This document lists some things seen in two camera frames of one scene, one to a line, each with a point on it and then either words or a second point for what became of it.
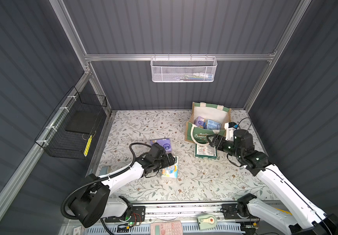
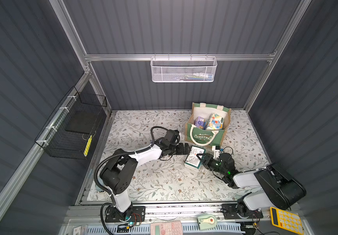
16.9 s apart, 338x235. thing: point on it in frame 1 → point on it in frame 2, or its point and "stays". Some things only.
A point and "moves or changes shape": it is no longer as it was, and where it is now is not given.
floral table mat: (200, 172) stays
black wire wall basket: (71, 134) stays
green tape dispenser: (206, 221) stays
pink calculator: (166, 228) stays
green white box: (205, 151) moves or changes shape
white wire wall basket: (183, 69) stays
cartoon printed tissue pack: (171, 171) → (215, 122)
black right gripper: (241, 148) → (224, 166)
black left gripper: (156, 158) → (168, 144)
